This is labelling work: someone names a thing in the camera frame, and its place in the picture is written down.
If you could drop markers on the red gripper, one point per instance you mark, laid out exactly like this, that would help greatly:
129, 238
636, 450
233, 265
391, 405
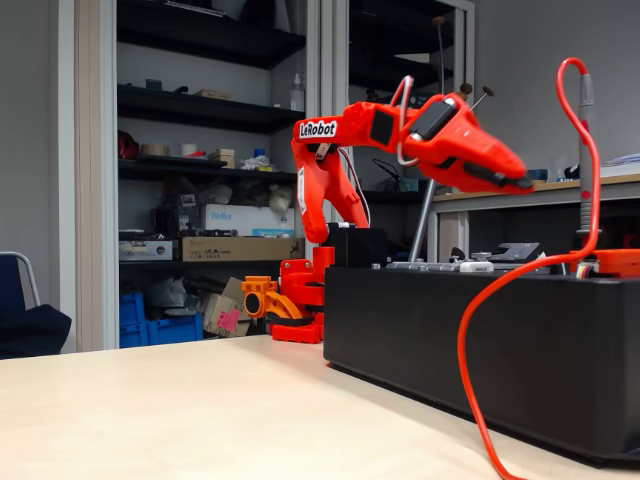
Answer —
467, 145

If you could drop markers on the grey test probe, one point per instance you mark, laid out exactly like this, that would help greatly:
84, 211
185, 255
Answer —
586, 150

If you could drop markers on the grey metal lid panel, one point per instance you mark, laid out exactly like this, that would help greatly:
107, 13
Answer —
425, 266

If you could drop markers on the red robot arm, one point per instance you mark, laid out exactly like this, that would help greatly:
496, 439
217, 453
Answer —
317, 200

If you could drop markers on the open storage cabinet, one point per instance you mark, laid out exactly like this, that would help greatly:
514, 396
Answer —
200, 107

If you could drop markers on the blue tape roll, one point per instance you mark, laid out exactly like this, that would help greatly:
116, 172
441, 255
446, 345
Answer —
540, 175

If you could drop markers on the wooden side counter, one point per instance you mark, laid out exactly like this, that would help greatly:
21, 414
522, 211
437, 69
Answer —
550, 186

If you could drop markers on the grey metal stem ornament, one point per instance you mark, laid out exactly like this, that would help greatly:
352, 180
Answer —
422, 220

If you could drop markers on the green electronic device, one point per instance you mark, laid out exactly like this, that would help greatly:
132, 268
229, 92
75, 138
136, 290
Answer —
407, 186

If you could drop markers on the white angle knob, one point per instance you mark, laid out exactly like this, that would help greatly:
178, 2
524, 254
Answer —
476, 267

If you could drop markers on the paper stack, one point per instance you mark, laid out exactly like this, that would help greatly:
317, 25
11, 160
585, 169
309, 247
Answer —
625, 165

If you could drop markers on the small black tripod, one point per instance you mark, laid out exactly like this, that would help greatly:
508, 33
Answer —
375, 96

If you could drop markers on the black block on box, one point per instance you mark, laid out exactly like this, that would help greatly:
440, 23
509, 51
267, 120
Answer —
365, 247

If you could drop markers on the red display module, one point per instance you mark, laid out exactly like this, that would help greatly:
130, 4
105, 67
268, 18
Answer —
620, 262

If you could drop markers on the black task box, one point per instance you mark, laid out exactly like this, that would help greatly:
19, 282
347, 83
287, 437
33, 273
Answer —
500, 350

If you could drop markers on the white plastic bottle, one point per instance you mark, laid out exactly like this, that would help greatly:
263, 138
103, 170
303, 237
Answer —
297, 97

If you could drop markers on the white rag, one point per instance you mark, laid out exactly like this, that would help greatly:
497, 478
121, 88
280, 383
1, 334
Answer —
256, 162

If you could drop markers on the orange table clamp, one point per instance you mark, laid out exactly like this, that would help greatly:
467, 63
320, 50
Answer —
270, 300

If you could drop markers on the small cardboard boxes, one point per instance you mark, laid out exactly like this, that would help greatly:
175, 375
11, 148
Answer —
223, 157

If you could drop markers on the white Weller box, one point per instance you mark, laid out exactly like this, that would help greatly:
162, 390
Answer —
225, 222

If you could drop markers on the long brown carton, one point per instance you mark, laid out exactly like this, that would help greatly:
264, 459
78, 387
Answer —
225, 249

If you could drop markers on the plain cardboard box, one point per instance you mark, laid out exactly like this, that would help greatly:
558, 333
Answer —
234, 289

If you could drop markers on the cardboard box pink label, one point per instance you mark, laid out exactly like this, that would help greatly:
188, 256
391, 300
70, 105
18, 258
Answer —
225, 317

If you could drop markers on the white tape roll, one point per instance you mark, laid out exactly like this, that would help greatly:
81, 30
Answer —
188, 149

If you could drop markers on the beige tape roll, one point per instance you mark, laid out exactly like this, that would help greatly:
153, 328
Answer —
155, 150

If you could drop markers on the white printed carton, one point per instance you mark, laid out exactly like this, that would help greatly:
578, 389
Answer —
145, 250

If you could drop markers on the large blue plastic crate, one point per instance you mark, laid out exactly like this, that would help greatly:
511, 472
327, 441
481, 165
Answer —
170, 332

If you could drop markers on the red object on shelf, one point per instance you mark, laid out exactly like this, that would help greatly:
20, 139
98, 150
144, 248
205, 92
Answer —
127, 147

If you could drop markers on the small blue plastic crate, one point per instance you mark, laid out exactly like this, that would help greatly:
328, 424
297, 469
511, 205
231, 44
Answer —
131, 307

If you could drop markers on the blue chair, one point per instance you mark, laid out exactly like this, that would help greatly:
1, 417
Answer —
30, 330

